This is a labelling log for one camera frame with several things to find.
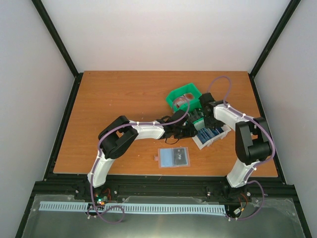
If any black credit card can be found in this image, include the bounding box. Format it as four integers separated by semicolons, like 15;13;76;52
173;148;188;166

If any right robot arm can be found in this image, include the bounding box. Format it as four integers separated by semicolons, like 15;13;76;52
199;93;275;200

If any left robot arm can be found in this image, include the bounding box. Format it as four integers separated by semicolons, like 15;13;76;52
85;110;198;200

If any black card stack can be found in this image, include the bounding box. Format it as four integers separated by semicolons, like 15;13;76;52
188;108;204;123

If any green bin with black cards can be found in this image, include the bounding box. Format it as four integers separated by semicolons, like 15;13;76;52
185;108;205;130

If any blue card stack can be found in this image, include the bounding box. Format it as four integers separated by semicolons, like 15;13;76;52
197;127;223;144

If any white bin with blue cards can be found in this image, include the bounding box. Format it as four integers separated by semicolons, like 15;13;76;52
192;125;231;150

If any red white card stack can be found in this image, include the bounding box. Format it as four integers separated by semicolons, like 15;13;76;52
173;93;195;108

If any green bin with red cards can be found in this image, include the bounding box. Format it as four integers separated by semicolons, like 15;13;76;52
165;83;202;112

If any right connector plug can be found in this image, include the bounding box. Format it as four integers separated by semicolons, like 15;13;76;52
233;207;244;217

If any left electronics board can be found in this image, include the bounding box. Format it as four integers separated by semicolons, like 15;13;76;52
94;188;111;205

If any black aluminium frame rail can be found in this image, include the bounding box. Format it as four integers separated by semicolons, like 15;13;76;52
32;175;297;204

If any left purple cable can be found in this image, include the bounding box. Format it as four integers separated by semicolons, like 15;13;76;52
88;97;191;224

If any right black corner post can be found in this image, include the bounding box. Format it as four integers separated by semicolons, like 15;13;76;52
249;0;302;77

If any black corner post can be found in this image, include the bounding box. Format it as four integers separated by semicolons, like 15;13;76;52
31;0;84;78
249;0;302;77

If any light blue cable duct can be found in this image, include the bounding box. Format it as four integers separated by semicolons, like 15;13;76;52
38;201;226;216

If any left black corner post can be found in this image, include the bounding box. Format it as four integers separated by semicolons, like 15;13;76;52
31;0;84;78

